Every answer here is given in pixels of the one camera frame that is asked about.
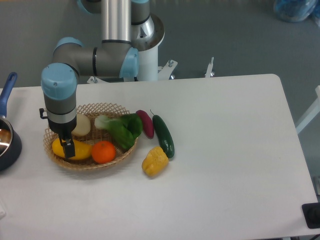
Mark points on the woven wicker basket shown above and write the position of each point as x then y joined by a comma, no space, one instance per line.
90,110

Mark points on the dark green cucumber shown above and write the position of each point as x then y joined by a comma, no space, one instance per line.
164,136

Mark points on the green bok choy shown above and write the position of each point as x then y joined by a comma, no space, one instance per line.
124,129

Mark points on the yellow bell pepper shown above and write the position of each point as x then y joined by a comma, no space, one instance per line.
155,161

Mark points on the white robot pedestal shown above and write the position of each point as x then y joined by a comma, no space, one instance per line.
146,37

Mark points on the blue plastic bag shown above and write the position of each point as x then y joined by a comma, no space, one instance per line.
296,11

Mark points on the orange fruit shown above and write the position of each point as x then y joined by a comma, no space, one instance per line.
103,152

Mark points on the dark blue saucepan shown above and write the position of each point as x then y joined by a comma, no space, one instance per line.
10,141

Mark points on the white metal table bracket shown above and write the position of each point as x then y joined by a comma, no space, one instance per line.
209,71

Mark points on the white frame at right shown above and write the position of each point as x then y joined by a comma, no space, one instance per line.
309,114

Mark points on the black device at edge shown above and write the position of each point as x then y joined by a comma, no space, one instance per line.
311,212

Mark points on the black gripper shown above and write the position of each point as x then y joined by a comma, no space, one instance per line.
62,122

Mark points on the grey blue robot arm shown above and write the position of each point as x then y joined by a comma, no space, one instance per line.
117,57

